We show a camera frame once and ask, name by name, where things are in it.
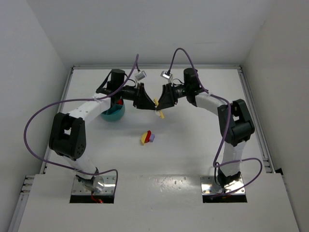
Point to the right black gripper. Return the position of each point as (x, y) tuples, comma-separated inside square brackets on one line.
[(170, 94)]

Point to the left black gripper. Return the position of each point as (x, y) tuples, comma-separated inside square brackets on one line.
[(139, 95)]

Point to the long yellow lego brick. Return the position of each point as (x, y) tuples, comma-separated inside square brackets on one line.
[(158, 112)]

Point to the small red lego brick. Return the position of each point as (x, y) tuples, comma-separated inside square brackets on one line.
[(120, 102)]

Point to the yellow curved lego piece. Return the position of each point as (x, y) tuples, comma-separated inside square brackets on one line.
[(143, 138)]

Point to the lavender lego brick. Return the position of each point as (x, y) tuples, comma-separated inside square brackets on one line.
[(152, 137)]

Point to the blue lego brick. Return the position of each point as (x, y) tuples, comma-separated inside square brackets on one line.
[(114, 110)]

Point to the red curved lego piece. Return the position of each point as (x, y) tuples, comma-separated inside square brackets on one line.
[(147, 139)]

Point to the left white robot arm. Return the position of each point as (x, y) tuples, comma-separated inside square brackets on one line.
[(68, 134)]

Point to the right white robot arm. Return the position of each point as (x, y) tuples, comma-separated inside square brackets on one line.
[(235, 122)]

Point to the teal round divided container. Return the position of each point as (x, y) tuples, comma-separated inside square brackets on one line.
[(114, 117)]

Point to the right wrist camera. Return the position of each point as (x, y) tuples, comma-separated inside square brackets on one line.
[(166, 74)]

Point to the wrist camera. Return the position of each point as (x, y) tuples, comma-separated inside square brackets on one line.
[(140, 75), (166, 74)]

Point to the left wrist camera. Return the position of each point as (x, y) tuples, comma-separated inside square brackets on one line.
[(140, 75)]

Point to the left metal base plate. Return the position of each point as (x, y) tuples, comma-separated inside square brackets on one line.
[(99, 185)]

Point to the metal base plate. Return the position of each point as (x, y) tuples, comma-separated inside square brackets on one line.
[(209, 187), (99, 185)]

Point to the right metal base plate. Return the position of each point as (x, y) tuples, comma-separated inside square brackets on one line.
[(209, 187)]

